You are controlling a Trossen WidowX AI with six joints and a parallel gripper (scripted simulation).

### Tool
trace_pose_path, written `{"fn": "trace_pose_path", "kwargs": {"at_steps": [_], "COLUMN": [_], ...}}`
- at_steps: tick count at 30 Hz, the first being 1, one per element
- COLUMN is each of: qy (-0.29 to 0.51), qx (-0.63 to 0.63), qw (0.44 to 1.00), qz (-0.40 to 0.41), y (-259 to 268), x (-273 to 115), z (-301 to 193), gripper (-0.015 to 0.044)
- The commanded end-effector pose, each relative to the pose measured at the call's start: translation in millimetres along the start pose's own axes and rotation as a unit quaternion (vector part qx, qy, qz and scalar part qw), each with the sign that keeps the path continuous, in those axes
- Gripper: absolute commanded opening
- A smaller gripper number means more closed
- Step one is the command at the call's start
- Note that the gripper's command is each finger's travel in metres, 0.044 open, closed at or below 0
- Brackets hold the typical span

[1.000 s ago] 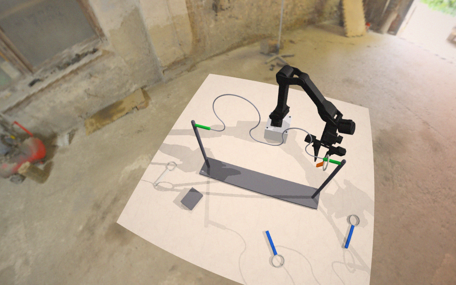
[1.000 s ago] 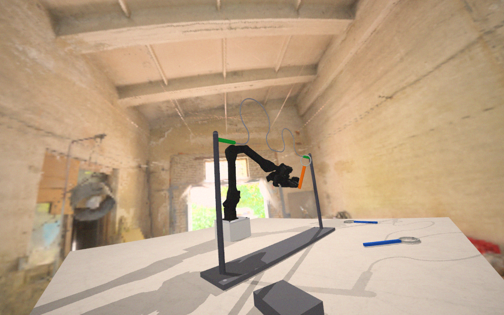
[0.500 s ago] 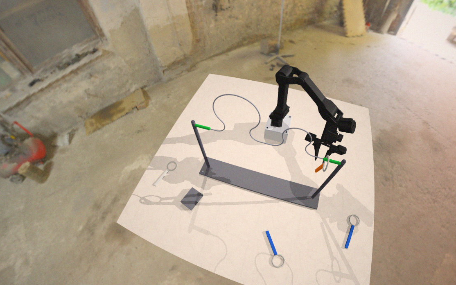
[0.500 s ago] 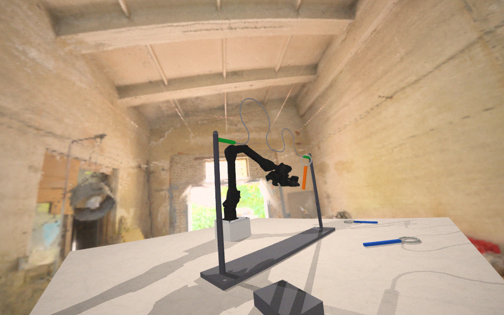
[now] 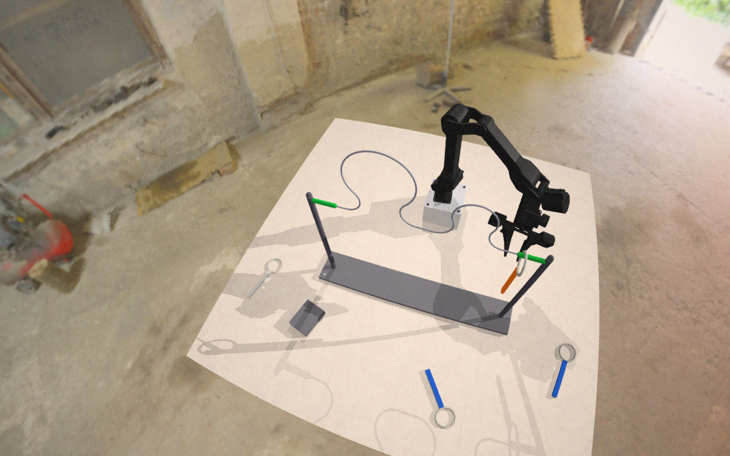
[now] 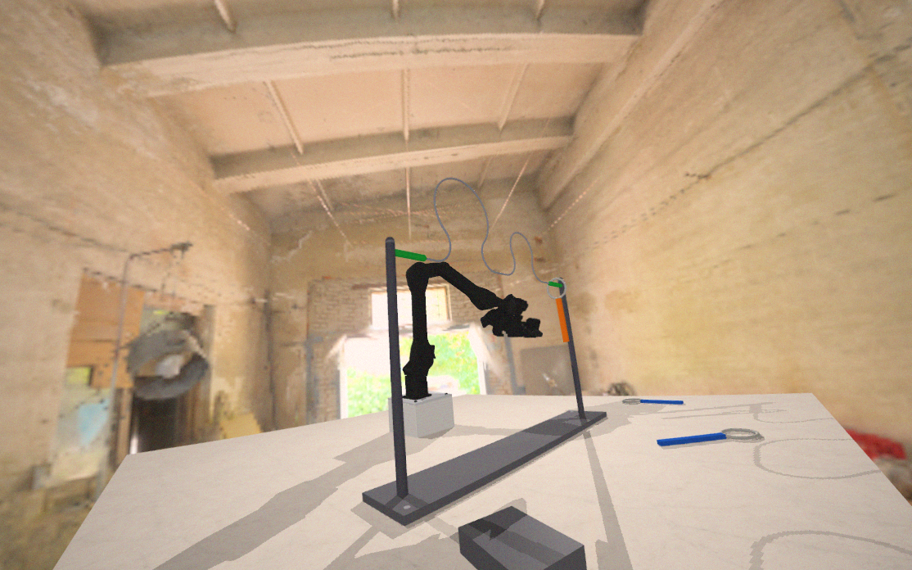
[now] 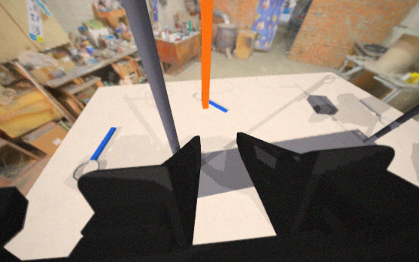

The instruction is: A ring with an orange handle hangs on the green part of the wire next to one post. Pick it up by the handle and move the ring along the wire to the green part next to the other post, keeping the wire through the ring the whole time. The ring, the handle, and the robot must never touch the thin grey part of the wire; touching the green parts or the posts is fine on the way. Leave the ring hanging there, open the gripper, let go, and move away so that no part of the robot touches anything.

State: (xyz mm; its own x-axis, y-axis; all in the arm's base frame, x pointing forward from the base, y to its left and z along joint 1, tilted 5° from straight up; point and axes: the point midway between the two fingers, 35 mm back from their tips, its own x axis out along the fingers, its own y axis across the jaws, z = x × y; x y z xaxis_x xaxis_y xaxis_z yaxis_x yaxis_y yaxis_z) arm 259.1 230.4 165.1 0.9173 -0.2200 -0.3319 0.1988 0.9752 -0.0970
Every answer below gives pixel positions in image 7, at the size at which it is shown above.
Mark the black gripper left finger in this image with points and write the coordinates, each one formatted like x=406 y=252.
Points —
x=174 y=182

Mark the blue handle with grey loop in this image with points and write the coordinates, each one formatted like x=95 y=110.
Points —
x=212 y=103
x=96 y=155

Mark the orange handle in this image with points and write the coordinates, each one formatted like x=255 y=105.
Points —
x=206 y=33

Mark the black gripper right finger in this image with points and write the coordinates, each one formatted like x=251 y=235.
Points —
x=285 y=180

